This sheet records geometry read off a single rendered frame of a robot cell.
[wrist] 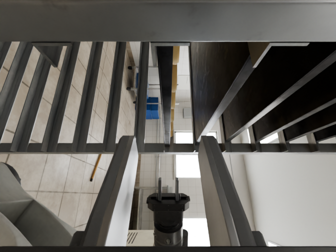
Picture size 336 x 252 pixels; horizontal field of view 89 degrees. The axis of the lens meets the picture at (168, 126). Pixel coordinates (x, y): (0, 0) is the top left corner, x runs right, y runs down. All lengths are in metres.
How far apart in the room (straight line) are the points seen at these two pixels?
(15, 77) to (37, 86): 0.10
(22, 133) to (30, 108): 0.09
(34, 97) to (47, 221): 0.46
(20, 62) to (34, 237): 0.63
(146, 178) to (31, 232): 4.51
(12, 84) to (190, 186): 4.47
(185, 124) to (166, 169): 1.44
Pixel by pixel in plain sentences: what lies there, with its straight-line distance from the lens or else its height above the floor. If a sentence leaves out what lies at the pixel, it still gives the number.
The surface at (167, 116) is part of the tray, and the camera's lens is 0.30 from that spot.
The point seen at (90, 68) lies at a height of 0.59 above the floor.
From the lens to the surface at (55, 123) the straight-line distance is 0.66.
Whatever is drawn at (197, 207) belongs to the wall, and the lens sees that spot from 4.89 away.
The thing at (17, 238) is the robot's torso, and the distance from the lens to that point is 0.33.
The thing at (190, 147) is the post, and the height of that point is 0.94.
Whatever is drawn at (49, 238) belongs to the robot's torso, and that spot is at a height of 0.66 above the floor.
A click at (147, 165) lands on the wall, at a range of 4.92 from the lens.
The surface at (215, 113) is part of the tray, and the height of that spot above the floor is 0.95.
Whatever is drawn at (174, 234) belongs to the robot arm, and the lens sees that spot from 0.57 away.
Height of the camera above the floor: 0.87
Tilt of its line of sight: level
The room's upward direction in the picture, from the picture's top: 90 degrees clockwise
